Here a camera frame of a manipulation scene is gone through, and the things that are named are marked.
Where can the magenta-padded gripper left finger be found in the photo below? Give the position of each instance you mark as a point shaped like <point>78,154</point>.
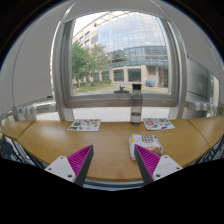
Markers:
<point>61,166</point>

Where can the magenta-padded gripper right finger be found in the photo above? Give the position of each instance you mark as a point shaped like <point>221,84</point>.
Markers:
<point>164,165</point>

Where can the white cartoon-print towel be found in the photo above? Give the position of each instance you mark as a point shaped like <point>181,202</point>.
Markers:
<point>146,141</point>

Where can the sticker sheet with red stickers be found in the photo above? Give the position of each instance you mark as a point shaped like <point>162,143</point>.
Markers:
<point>158,124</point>

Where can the sticker sheet with green stickers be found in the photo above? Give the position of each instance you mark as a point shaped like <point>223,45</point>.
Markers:
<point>84,125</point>

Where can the grey chair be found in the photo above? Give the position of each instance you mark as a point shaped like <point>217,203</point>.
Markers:
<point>5,148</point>

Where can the clear grey drink bottle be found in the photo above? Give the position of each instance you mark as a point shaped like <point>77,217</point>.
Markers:
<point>136,103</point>

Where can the white wall socket strip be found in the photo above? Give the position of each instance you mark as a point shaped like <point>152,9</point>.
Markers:
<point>201,106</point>
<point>33,111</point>

